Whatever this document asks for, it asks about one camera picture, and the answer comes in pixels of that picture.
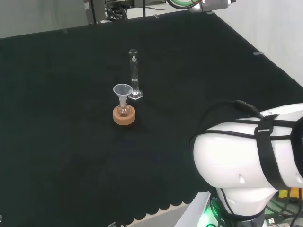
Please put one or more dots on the clear plastic funnel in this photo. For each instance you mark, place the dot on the clear plastic funnel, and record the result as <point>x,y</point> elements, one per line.
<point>122,91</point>

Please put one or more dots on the clear glass graduated cylinder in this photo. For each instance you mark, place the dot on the clear glass graduated cylinder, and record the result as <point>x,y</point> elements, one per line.
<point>134,71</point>

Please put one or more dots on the black bench cloth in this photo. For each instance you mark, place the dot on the black bench cloth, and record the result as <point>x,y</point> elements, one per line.
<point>71,94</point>

